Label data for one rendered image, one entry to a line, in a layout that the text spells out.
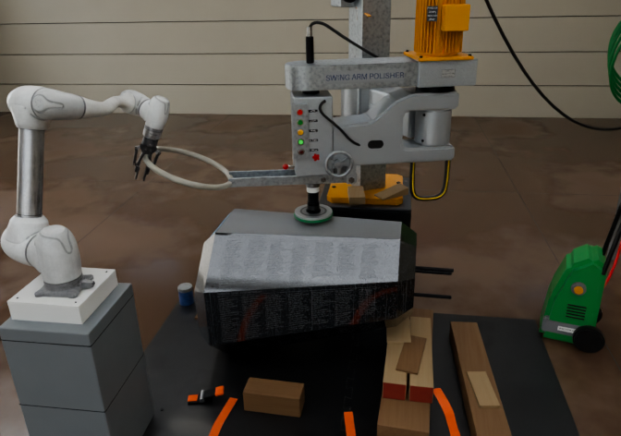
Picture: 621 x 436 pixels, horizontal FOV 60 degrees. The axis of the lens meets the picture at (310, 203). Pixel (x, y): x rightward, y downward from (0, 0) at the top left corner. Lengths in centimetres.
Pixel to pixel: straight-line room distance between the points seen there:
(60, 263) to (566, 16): 800
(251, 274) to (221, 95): 669
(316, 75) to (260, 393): 163
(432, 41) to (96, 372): 216
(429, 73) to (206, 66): 680
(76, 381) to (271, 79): 713
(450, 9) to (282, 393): 206
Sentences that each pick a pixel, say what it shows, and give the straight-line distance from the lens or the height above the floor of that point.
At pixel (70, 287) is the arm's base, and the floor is 91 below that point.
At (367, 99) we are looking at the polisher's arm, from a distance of 338.
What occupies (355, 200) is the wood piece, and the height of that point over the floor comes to 81.
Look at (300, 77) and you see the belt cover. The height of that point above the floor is 164.
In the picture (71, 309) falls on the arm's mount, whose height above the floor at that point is 87.
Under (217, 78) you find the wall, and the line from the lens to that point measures 931.
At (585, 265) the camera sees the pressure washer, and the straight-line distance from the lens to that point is 349.
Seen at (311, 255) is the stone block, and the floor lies 75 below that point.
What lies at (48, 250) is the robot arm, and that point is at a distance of 244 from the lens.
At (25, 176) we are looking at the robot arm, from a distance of 257.
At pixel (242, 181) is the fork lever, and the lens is 290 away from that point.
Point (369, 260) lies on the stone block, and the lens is 283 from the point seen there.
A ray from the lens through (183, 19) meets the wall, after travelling 937.
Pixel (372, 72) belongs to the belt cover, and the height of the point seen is 165.
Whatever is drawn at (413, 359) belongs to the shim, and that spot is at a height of 26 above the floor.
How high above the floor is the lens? 209
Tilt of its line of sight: 22 degrees down
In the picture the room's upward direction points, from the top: 1 degrees counter-clockwise
